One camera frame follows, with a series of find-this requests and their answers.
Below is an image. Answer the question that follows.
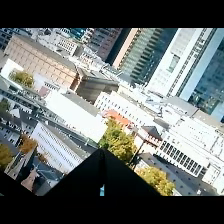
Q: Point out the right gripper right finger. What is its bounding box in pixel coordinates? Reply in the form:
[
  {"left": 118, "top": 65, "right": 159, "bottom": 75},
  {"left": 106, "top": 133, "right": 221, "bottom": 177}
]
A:
[{"left": 101, "top": 148, "right": 163, "bottom": 197}]

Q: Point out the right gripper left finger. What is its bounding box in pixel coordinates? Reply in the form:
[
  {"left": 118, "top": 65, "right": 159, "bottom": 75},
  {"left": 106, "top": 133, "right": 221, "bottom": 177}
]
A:
[{"left": 44, "top": 147, "right": 104, "bottom": 197}]

